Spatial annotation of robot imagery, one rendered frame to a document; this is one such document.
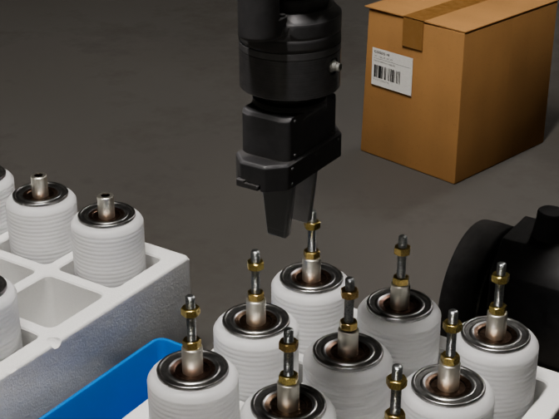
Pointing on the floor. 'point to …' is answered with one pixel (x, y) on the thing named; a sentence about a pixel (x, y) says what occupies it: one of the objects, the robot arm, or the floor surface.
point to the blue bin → (116, 386)
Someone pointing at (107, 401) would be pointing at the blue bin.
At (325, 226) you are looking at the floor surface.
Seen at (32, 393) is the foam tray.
